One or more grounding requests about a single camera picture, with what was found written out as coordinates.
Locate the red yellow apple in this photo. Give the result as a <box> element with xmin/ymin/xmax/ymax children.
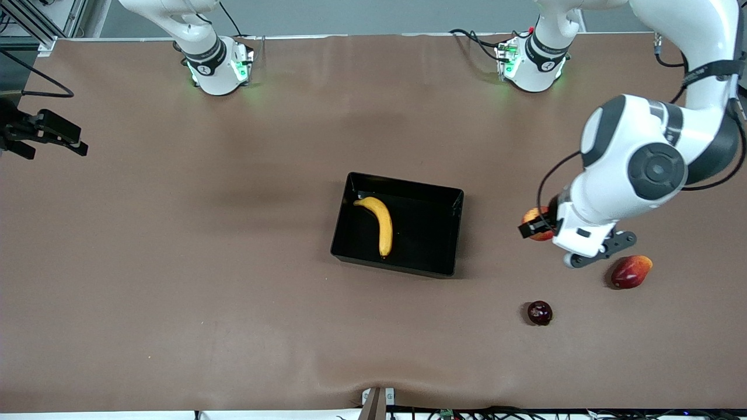
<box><xmin>521</xmin><ymin>206</ymin><xmax>556</xmax><ymax>242</ymax></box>

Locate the black plastic box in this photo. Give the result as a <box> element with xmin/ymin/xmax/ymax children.
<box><xmin>330</xmin><ymin>171</ymin><xmax>465</xmax><ymax>279</ymax></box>

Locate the yellow banana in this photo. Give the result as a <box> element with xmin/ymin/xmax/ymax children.
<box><xmin>354</xmin><ymin>197</ymin><xmax>394</xmax><ymax>258</ymax></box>

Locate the red yellow mango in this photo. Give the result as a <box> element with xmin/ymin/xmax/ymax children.
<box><xmin>610</xmin><ymin>255</ymin><xmax>654</xmax><ymax>290</ymax></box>

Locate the dark purple round fruit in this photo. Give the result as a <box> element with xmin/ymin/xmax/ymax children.
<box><xmin>527</xmin><ymin>300</ymin><xmax>553</xmax><ymax>326</ymax></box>

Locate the brown table cover sheet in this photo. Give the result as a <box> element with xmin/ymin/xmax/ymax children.
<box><xmin>0</xmin><ymin>32</ymin><xmax>747</xmax><ymax>412</ymax></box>

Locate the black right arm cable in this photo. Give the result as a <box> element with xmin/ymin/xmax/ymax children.
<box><xmin>0</xmin><ymin>50</ymin><xmax>75</xmax><ymax>99</ymax></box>

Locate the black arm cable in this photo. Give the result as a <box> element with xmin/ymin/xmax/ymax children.
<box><xmin>0</xmin><ymin>50</ymin><xmax>75</xmax><ymax>99</ymax></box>
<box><xmin>536</xmin><ymin>35</ymin><xmax>747</xmax><ymax>234</ymax></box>

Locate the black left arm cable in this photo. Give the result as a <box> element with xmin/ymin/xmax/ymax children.
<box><xmin>536</xmin><ymin>35</ymin><xmax>747</xmax><ymax>234</ymax></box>

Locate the aluminium frame profile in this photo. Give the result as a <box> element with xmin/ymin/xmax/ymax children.
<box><xmin>0</xmin><ymin>0</ymin><xmax>88</xmax><ymax>57</ymax></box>

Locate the black base cable bundle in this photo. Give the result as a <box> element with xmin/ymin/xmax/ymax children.
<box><xmin>448</xmin><ymin>27</ymin><xmax>514</xmax><ymax>64</ymax></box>

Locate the metal table edge bracket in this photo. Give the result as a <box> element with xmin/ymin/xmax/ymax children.
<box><xmin>361</xmin><ymin>387</ymin><xmax>396</xmax><ymax>420</ymax></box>

